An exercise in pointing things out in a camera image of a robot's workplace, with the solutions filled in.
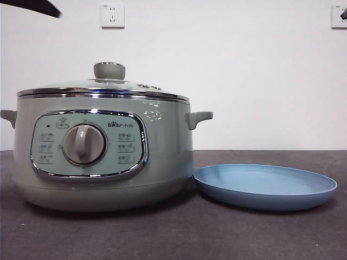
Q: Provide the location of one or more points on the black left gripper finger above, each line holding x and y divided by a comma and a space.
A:
40, 6

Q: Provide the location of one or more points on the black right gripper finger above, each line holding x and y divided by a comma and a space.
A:
344, 13

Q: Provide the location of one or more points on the glass lid with green knob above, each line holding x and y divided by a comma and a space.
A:
109, 71

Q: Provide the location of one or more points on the blue round plate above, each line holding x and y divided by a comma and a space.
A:
265, 187

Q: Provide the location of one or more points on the pale green electric steamer pot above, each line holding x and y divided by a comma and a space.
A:
168, 151

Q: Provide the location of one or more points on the white wall socket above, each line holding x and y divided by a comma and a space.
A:
113, 16
336, 21

